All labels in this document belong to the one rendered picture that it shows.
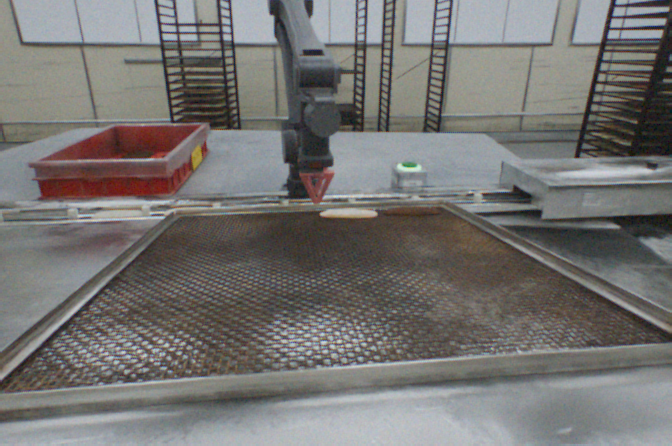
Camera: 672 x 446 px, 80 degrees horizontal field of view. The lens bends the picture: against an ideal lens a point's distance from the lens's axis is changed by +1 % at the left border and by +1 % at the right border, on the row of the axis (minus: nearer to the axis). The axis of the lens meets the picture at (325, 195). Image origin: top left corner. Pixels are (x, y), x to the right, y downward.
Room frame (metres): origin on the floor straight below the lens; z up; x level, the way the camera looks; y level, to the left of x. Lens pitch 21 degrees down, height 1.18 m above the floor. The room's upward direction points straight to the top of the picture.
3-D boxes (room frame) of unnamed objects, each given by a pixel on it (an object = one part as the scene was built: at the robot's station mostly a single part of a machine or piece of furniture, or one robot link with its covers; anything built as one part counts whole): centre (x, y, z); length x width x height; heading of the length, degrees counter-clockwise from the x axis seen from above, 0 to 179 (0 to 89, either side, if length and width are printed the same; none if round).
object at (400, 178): (0.93, -0.21, 0.84); 0.08 x 0.08 x 0.11; 6
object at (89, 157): (1.13, 0.55, 0.88); 0.49 x 0.34 x 0.10; 4
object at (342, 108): (4.44, -0.09, 0.89); 0.60 x 0.59 x 1.78; 96
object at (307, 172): (0.76, 0.02, 0.92); 0.07 x 0.07 x 0.09; 5
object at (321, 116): (0.74, 0.01, 1.09); 0.11 x 0.09 x 0.12; 12
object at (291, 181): (0.95, 0.05, 0.86); 0.12 x 0.09 x 0.08; 86
